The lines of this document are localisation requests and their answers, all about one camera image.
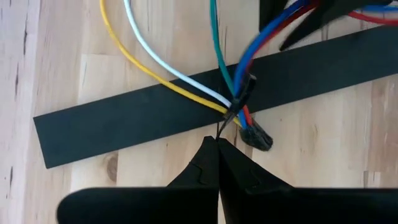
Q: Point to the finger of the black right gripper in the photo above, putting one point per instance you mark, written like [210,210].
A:
[269,9]
[342,7]

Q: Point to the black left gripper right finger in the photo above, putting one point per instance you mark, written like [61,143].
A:
[280,208]

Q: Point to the thin black zip tie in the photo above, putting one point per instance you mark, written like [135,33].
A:
[245,93]

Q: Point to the black duct cover strip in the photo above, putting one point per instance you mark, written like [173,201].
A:
[124,118]

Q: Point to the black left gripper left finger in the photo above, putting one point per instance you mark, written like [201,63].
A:
[186,205]

